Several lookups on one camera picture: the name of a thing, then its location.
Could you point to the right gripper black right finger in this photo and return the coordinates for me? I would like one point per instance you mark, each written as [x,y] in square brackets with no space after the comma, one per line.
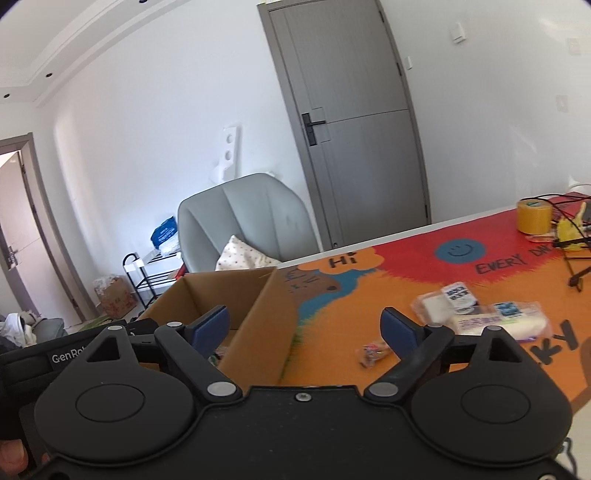
[480,398]

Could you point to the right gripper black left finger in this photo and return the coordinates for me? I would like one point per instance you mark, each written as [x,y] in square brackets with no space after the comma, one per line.
[187,382]

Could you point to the clear white pastry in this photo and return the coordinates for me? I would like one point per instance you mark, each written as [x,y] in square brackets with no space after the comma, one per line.
[440,306]

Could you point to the small brown snack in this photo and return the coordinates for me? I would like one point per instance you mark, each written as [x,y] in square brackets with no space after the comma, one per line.
[369,354]

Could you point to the person's left hand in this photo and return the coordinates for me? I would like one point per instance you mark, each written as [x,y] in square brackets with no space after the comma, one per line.
[13,457]

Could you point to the small brown cardboard box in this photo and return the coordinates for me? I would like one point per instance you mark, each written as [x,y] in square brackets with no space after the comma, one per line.
[114,295]

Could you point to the black metal shoe rack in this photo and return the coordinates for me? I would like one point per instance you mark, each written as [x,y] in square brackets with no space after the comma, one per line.
[151,275]

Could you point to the colourful cartoon table mat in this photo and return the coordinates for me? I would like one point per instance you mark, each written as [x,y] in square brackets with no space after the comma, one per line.
[470,271]

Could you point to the open cardboard box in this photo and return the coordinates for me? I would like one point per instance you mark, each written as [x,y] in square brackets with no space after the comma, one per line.
[262,313]

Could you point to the blue plastic bag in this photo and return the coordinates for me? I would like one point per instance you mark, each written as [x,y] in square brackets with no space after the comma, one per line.
[165,231]

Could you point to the yellow toy figure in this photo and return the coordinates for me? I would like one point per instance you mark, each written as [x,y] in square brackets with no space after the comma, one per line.
[570,231]

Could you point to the yellow tape roll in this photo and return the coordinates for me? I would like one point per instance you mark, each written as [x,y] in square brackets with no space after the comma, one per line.
[534,217]

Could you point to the white dotted cushion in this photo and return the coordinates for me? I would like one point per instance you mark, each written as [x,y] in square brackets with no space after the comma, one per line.
[237,255]

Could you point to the grey upholstered chair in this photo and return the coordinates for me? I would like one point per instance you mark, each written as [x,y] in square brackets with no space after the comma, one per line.
[257,209]

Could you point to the white foam packing piece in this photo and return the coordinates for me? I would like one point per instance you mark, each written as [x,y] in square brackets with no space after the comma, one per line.
[225,167]

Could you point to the grey interior door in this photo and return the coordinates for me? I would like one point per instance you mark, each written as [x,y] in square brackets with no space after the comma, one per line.
[338,61]

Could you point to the black door handle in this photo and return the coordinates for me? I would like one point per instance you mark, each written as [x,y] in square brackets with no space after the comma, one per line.
[309,128]

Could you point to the white wall switch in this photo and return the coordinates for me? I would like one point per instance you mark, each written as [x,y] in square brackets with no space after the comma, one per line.
[458,33]

